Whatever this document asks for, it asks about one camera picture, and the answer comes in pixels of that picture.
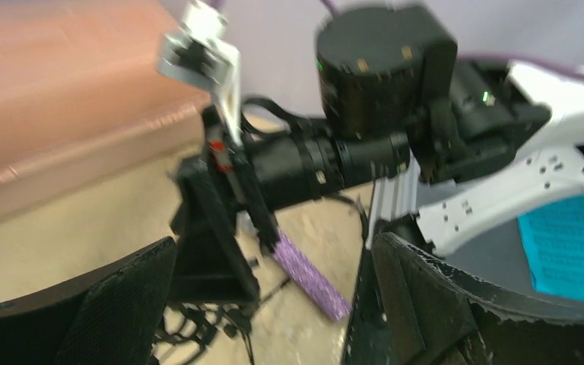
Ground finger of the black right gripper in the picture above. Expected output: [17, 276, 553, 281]
[225, 146, 279, 254]
[168, 156, 260, 305]

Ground aluminium frame rail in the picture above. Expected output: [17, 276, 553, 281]
[365, 159, 419, 249]

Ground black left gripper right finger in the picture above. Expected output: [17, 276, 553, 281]
[342, 233, 584, 364]

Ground purple glitter microphone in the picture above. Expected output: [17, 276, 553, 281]
[271, 230, 351, 322]

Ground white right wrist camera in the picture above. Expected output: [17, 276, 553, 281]
[156, 1, 243, 147]

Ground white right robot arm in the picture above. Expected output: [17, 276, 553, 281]
[157, 1, 584, 284]

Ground black mini microphone tripod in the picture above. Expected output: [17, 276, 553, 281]
[153, 256, 293, 365]

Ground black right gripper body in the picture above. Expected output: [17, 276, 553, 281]
[246, 4, 549, 211]

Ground pink translucent storage box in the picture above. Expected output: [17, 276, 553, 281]
[0, 1, 208, 218]

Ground cyan paper sheet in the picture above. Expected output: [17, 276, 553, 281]
[518, 196, 584, 301]

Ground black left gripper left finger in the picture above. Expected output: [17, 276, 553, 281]
[0, 236, 176, 364]

